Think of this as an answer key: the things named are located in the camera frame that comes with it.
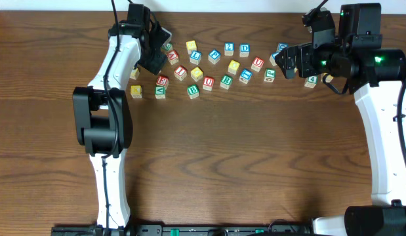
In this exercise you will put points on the yellow O block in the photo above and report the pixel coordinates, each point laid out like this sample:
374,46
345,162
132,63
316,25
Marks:
196,74

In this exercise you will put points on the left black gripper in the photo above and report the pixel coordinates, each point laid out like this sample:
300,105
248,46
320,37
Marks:
153,61

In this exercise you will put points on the blue T block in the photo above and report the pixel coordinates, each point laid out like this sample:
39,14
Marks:
245,76

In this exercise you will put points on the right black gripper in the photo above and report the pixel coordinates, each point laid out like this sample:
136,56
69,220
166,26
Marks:
301,60

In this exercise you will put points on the red E block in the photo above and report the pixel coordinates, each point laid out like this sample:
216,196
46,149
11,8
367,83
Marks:
162,81

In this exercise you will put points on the green Z block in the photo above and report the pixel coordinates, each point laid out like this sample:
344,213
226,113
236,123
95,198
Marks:
166,48

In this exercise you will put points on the blue L block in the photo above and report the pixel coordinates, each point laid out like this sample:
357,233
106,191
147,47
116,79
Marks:
195,57

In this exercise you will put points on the blue P block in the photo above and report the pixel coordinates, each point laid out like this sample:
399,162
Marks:
214,56

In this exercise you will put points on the red u block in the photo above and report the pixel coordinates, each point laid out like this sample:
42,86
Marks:
257,64
208,83

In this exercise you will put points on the green J block right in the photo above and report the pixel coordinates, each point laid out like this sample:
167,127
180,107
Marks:
269,75

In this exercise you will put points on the blue 5 block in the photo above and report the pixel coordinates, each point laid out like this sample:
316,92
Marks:
272,58

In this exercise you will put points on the red A block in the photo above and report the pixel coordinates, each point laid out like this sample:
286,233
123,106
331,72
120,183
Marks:
173,57

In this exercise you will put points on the green R block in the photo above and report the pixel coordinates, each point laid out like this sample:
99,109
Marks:
226,82

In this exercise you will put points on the blue D block right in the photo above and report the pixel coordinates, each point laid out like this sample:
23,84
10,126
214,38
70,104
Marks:
281,46

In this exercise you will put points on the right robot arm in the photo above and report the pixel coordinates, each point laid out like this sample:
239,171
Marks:
352,48

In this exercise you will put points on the blue 2 block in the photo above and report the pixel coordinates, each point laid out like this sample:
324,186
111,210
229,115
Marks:
229,49

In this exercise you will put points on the yellow Q block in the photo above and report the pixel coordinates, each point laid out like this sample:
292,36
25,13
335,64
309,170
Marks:
233,67

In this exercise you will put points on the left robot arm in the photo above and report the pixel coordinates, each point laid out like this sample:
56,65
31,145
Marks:
102,116

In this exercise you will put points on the yellow C block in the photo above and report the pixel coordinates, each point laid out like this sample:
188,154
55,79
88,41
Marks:
135,73

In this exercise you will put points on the yellow S block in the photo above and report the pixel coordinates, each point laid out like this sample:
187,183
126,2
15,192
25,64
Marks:
191,46

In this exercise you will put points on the green B block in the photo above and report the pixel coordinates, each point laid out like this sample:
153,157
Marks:
193,91

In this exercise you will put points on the blue d block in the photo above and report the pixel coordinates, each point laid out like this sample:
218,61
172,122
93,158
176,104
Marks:
244,50
281,46

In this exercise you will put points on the yellow K block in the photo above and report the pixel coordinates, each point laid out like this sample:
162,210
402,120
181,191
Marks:
136,91

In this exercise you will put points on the red I block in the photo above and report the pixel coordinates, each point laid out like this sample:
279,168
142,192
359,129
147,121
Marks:
180,73

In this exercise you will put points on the green V block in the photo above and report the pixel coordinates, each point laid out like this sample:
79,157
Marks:
160,92

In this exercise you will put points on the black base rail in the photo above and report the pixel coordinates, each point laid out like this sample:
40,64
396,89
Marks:
277,228

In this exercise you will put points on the red U block upper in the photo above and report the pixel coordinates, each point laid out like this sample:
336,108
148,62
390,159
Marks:
257,64

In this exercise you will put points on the red U block lower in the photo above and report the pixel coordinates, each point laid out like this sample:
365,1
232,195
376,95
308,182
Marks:
208,83

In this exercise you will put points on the yellow block far right low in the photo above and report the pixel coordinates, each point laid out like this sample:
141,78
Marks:
327,78

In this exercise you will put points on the green 4 block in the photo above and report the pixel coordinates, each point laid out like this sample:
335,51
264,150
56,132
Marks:
311,81

